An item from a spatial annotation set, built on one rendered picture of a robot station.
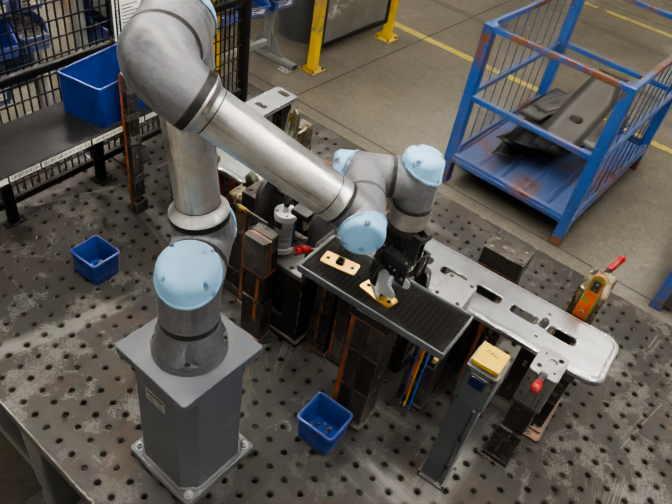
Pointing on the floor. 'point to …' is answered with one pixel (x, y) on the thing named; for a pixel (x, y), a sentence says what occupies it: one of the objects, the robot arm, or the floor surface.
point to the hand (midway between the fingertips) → (379, 288)
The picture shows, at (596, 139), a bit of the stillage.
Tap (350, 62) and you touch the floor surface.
